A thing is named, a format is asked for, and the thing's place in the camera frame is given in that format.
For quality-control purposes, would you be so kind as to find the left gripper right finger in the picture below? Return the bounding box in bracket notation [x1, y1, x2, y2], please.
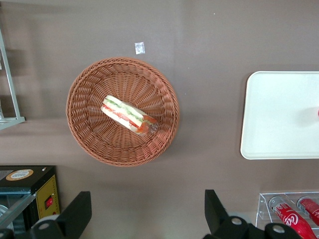
[203, 189, 250, 239]

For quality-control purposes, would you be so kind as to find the triangle sandwich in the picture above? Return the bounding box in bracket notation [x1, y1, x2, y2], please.
[101, 94, 159, 136]

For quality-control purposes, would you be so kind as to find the brown round wicker basket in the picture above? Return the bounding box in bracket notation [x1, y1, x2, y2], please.
[65, 57, 180, 168]

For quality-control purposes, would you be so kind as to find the cream plastic tray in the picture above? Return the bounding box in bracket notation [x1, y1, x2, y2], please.
[240, 71, 319, 160]

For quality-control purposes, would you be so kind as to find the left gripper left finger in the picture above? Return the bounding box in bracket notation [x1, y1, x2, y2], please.
[29, 191, 92, 239]

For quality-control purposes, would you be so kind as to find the clear acrylic bottle rack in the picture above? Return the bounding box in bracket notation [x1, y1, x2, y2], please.
[255, 191, 319, 232]

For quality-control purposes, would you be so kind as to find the grey metal wire rack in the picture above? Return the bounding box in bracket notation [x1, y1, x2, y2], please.
[0, 24, 26, 131]

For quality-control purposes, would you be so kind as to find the red cola bottle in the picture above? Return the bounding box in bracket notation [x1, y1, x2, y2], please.
[269, 196, 317, 239]
[298, 196, 319, 226]

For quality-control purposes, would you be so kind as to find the black food warmer appliance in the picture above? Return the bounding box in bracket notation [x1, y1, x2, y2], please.
[0, 165, 60, 239]

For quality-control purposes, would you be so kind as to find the brown table cover sheet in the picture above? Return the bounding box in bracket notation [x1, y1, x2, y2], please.
[0, 0, 319, 239]

